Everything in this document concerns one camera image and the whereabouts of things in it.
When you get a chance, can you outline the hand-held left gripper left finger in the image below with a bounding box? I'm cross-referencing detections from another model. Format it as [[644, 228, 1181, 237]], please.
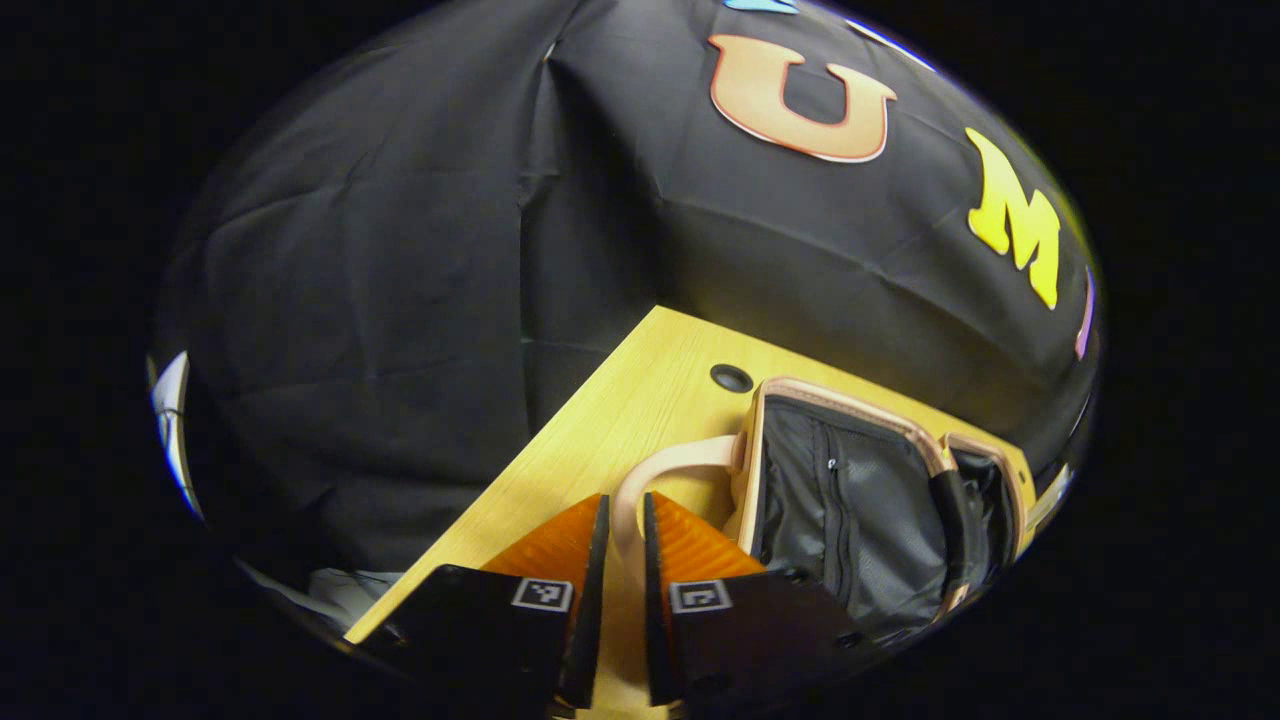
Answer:
[[350, 493, 611, 713]]

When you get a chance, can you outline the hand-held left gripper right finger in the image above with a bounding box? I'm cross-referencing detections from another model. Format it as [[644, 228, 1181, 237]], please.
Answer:
[[643, 492, 881, 711]]

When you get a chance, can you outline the pink suitcase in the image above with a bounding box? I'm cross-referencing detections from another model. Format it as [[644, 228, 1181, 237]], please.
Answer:
[[600, 377, 1038, 716]]

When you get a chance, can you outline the black backdrop cloth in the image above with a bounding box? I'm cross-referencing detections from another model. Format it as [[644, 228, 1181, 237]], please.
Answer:
[[150, 0, 1101, 601]]

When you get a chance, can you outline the pale grey cloth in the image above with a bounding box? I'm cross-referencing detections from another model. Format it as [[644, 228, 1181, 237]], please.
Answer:
[[300, 568, 403, 626]]

